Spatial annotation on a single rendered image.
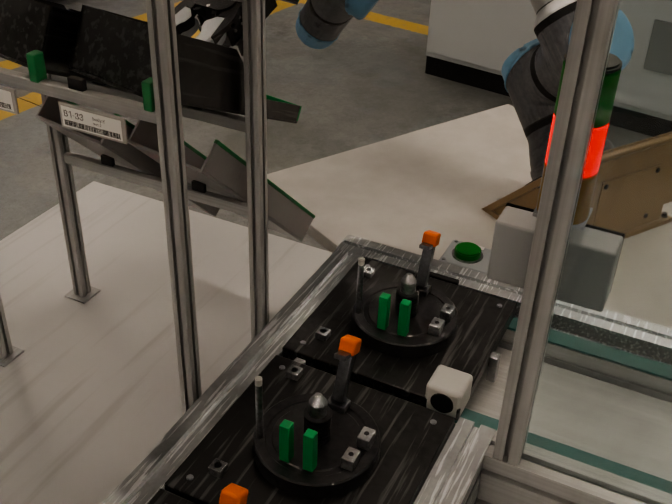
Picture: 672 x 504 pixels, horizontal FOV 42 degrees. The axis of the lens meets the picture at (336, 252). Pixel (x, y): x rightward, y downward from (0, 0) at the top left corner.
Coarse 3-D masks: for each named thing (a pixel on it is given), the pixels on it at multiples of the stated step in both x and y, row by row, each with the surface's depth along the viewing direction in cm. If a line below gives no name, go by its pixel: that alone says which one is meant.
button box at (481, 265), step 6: (456, 240) 135; (450, 246) 134; (480, 246) 134; (444, 252) 132; (450, 252) 132; (486, 252) 133; (444, 258) 131; (450, 258) 131; (456, 258) 131; (480, 258) 131; (486, 258) 131; (456, 264) 130; (462, 264) 130; (468, 264) 130; (474, 264) 130; (480, 264) 130; (486, 264) 130; (474, 270) 129; (480, 270) 128; (486, 270) 128
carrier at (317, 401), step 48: (288, 384) 105; (240, 432) 98; (288, 432) 89; (336, 432) 96; (384, 432) 99; (432, 432) 99; (192, 480) 92; (240, 480) 92; (288, 480) 90; (336, 480) 90; (384, 480) 93
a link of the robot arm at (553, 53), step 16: (544, 0) 141; (560, 0) 139; (576, 0) 138; (544, 16) 140; (560, 16) 139; (544, 32) 141; (560, 32) 139; (544, 48) 143; (560, 48) 140; (544, 64) 144; (560, 64) 141; (544, 80) 146
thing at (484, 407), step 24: (504, 336) 120; (504, 360) 118; (480, 384) 114; (504, 384) 114; (480, 408) 110; (504, 456) 98; (480, 480) 100; (504, 480) 98; (528, 480) 96; (552, 480) 95; (576, 480) 95
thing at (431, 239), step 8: (424, 232) 115; (432, 232) 116; (424, 240) 115; (432, 240) 115; (424, 248) 114; (432, 248) 116; (424, 256) 116; (432, 256) 116; (424, 264) 116; (424, 272) 117; (424, 280) 117
